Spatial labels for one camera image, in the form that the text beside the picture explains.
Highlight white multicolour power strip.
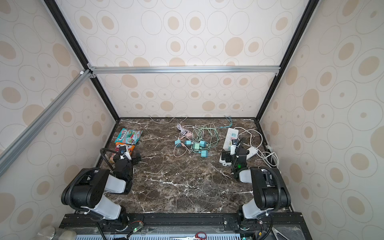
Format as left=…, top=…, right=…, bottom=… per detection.
left=223, top=128, right=239, bottom=151

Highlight teal charger with teal cable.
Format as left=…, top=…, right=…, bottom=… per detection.
left=200, top=150, right=208, bottom=158

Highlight teal multi-head cable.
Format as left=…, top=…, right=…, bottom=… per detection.
left=220, top=115, right=234, bottom=129

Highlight light green charger plug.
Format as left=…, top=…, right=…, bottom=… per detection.
left=193, top=143, right=200, bottom=151

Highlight light green cable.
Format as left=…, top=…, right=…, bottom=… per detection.
left=190, top=122, right=221, bottom=151

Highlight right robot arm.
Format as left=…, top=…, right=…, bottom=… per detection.
left=230, top=141, right=292, bottom=220

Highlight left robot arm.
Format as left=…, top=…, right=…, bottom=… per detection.
left=61, top=146, right=142, bottom=223

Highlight teal charger plug far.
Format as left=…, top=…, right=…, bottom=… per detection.
left=175, top=140, right=182, bottom=147

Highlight orange Fox's candy bag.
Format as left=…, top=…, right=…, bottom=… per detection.
left=109, top=144, right=135, bottom=163

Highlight teal candy bag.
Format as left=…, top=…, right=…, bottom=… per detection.
left=115, top=128, right=143, bottom=145

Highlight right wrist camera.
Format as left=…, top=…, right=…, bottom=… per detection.
left=230, top=139, right=240, bottom=156

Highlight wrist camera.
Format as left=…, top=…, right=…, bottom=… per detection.
left=118, top=145, right=132, bottom=161
left=230, top=139, right=240, bottom=156

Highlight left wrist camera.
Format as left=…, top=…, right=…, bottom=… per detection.
left=118, top=145, right=132, bottom=161

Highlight white power cords bundle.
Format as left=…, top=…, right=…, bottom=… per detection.
left=238, top=127, right=290, bottom=203

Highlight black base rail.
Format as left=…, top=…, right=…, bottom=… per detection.
left=60, top=213, right=312, bottom=240

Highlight red handled scissors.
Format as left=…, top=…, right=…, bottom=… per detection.
left=170, top=232, right=207, bottom=240

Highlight horizontal aluminium rail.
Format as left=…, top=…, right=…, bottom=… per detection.
left=88, top=66, right=280, bottom=74

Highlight diagonal aluminium rail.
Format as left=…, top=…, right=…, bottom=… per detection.
left=1, top=70, right=91, bottom=175

